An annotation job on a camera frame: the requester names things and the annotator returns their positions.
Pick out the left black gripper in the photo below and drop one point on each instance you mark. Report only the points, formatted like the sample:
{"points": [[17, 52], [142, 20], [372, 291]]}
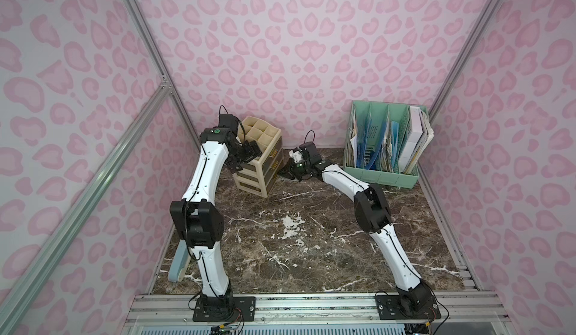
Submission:
{"points": [[247, 150]]}

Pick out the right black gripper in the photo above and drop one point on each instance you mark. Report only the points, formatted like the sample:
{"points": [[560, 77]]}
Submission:
{"points": [[292, 168]]}

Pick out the beige desktop drawer organizer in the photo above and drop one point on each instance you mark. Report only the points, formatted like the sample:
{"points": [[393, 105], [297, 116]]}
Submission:
{"points": [[259, 175]]}

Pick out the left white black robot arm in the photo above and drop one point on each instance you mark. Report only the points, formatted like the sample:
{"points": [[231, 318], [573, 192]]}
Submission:
{"points": [[197, 220]]}

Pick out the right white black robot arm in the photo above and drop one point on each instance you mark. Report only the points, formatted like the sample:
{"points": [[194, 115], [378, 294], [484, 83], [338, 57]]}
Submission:
{"points": [[372, 214]]}

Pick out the blue folders in rack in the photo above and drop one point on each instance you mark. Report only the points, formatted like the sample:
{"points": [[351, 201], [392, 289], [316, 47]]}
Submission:
{"points": [[377, 148]]}

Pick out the green file organizer rack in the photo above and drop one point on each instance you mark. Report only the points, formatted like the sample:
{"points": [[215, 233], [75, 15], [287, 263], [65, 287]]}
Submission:
{"points": [[399, 113]]}

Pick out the blue white calculator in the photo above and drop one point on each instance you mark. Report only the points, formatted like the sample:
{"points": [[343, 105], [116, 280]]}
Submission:
{"points": [[180, 263]]}

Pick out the white book in rack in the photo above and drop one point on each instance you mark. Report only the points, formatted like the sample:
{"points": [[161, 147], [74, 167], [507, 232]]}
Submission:
{"points": [[417, 136]]}

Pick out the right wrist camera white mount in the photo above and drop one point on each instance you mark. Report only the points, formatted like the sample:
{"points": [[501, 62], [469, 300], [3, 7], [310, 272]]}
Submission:
{"points": [[296, 156]]}

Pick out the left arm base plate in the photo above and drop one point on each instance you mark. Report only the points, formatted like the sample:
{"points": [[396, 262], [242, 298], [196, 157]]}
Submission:
{"points": [[226, 309]]}

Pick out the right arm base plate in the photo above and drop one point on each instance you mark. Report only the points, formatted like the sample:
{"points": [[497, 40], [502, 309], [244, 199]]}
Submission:
{"points": [[402, 308]]}

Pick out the aluminium mounting rail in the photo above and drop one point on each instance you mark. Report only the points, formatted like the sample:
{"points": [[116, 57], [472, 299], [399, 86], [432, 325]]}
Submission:
{"points": [[322, 313]]}

